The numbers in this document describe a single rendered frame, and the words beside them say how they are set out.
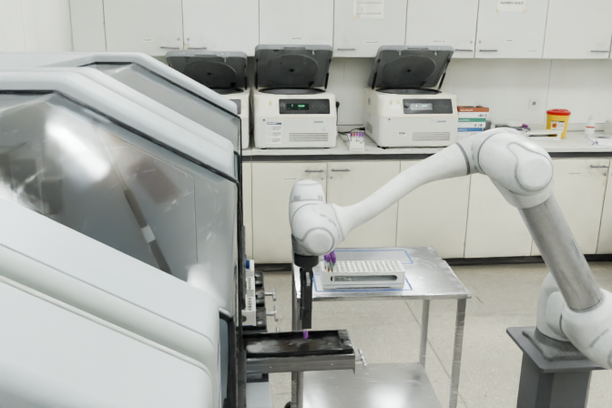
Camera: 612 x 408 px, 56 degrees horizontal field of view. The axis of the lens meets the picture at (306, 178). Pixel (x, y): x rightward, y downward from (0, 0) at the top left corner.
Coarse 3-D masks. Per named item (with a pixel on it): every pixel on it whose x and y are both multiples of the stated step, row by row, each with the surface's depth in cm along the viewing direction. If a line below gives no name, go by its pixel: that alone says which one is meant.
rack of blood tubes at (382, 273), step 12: (336, 264) 212; (348, 264) 211; (360, 264) 212; (372, 264) 212; (384, 264) 212; (396, 264) 213; (324, 276) 204; (336, 276) 211; (348, 276) 211; (360, 276) 215; (372, 276) 215; (384, 276) 215; (396, 276) 215; (324, 288) 206
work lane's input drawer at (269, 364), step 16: (256, 336) 176; (272, 336) 177; (288, 336) 177; (320, 336) 178; (336, 336) 178; (256, 352) 166; (272, 352) 166; (288, 352) 167; (304, 352) 167; (320, 352) 168; (336, 352) 168; (352, 352) 169; (256, 368) 166; (272, 368) 166; (288, 368) 167; (304, 368) 167; (320, 368) 168; (336, 368) 168; (352, 368) 169
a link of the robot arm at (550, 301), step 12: (552, 288) 184; (540, 300) 190; (552, 300) 183; (564, 300) 180; (540, 312) 190; (552, 312) 183; (540, 324) 190; (552, 324) 184; (552, 336) 187; (564, 336) 182
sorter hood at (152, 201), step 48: (0, 96) 107; (48, 96) 110; (0, 144) 78; (48, 144) 87; (96, 144) 98; (144, 144) 113; (0, 192) 65; (48, 192) 72; (96, 192) 79; (144, 192) 89; (192, 192) 101; (144, 240) 73; (192, 240) 81; (240, 288) 129; (240, 336) 132; (240, 384) 121
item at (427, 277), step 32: (320, 256) 234; (352, 256) 235; (384, 256) 235; (416, 256) 236; (320, 288) 206; (352, 288) 206; (384, 288) 207; (416, 288) 207; (448, 288) 207; (320, 384) 241; (352, 384) 241; (384, 384) 242; (416, 384) 242
